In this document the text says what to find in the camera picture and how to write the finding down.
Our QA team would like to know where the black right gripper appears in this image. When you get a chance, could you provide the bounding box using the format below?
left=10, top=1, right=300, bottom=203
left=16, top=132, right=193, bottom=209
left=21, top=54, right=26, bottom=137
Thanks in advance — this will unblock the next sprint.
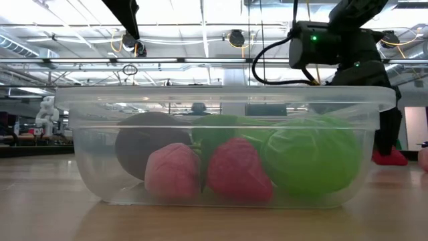
left=309, top=61, right=404, bottom=157

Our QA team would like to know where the round green toy cabbage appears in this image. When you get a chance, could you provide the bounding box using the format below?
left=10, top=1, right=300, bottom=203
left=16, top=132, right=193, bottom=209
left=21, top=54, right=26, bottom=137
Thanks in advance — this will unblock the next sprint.
left=260, top=115, right=364, bottom=198

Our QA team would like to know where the brown kiwi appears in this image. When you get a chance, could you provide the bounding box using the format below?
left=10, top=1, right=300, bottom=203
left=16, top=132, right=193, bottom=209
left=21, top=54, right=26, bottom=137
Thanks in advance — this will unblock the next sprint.
left=114, top=111, right=193, bottom=181

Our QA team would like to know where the green toy lettuce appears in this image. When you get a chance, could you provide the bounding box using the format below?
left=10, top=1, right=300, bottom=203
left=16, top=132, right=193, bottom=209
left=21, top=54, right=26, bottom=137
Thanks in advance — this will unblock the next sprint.
left=191, top=114, right=275, bottom=158

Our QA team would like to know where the red toy strawberry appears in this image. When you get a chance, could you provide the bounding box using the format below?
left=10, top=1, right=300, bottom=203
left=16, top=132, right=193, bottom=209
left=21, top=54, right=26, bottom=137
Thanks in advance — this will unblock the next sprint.
left=206, top=137, right=274, bottom=204

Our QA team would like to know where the pink toy strawberry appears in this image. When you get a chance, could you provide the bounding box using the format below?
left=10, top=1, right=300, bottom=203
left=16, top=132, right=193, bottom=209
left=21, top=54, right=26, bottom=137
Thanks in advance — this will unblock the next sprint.
left=144, top=143, right=201, bottom=202

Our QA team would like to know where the clear plastic tupperware container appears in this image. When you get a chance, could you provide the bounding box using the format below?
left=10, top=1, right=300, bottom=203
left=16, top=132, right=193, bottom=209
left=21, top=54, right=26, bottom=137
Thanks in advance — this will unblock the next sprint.
left=54, top=85, right=397, bottom=209

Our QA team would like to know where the white panel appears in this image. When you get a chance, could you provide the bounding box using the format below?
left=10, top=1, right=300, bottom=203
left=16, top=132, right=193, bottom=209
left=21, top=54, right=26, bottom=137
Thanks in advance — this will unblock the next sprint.
left=403, top=106, right=428, bottom=151

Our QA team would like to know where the black monitor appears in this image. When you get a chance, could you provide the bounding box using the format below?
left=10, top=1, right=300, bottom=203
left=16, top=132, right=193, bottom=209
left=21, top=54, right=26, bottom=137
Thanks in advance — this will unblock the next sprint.
left=245, top=103, right=288, bottom=117

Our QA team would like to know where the white humanoid robot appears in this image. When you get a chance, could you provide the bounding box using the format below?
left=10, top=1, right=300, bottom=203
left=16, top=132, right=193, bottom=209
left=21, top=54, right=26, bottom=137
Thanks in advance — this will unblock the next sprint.
left=35, top=96, right=60, bottom=137

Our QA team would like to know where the black ceiling cable reel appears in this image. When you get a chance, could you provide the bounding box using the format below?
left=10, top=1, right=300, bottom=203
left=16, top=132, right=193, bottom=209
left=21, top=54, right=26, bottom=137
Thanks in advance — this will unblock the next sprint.
left=381, top=29, right=401, bottom=46
left=228, top=29, right=246, bottom=48
left=122, top=31, right=148, bottom=58

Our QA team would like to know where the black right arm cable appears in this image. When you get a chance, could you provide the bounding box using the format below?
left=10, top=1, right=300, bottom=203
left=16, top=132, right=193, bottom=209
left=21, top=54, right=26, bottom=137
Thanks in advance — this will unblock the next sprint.
left=251, top=0, right=320, bottom=86

